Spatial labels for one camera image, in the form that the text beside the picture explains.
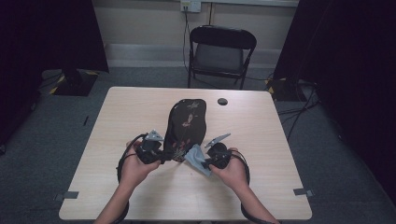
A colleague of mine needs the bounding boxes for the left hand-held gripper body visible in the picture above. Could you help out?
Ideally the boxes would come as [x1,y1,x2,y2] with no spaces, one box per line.
[134,129,166,165]

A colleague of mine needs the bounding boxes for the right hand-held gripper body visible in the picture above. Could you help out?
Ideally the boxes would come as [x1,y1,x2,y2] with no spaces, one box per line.
[204,133,233,171]

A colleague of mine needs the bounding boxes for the person's right hand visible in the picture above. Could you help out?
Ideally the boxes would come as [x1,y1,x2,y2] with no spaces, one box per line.
[208,147,249,191]

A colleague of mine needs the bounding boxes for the person's left hand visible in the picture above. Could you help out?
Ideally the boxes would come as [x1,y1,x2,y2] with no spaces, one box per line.
[119,140,162,189]

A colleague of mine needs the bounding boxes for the grey tape strip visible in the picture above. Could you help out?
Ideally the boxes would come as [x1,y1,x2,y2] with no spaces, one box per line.
[292,188,315,198]
[53,190,80,202]

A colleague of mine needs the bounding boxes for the black stand base striped tape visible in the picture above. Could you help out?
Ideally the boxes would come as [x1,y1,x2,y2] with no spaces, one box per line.
[264,77,302,103]
[48,68,100,97]

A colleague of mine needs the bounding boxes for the black folding chair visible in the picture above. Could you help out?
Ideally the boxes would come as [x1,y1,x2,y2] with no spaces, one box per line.
[187,24,258,91]

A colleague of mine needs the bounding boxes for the black curtain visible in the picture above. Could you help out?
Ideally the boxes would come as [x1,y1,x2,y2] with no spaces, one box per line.
[0,0,110,147]
[273,0,396,204]

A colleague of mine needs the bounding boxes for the left hand-held gripper black cable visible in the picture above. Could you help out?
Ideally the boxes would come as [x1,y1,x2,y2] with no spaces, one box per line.
[116,133,149,224]

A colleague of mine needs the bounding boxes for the hand-held gripper black cable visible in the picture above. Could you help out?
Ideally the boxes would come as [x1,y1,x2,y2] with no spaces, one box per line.
[116,133,149,224]
[231,150,275,224]

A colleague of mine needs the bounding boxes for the right hand-held gripper black cable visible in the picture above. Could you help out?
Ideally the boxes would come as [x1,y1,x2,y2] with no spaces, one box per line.
[231,150,275,224]

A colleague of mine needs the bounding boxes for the black floor cables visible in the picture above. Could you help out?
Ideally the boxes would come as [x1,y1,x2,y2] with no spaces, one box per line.
[276,78,322,142]

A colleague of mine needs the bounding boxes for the black wall socket cable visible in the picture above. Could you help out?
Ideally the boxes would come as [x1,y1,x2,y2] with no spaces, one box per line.
[182,9,192,73]

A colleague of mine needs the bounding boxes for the white wall socket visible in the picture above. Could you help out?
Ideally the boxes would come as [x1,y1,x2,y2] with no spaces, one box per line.
[179,0,203,14]

